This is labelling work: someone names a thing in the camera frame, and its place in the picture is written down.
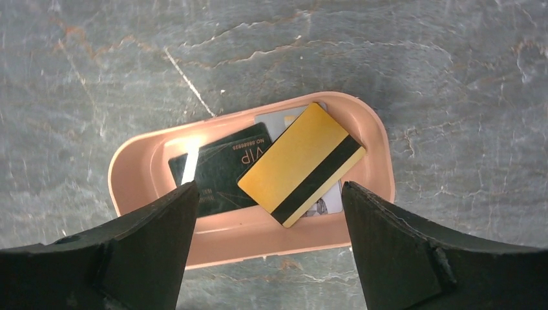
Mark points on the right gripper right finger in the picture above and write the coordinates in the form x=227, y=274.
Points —
x=406, y=261

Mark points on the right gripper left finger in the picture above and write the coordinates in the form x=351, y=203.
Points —
x=135, y=261

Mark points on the pink oval tray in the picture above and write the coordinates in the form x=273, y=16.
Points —
x=139, y=174

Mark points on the white diamond print card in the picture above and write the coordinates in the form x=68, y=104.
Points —
x=276, y=123

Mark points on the yellow card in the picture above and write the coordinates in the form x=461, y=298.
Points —
x=303, y=163

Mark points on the dark green VIP card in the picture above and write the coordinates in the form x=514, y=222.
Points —
x=221, y=163

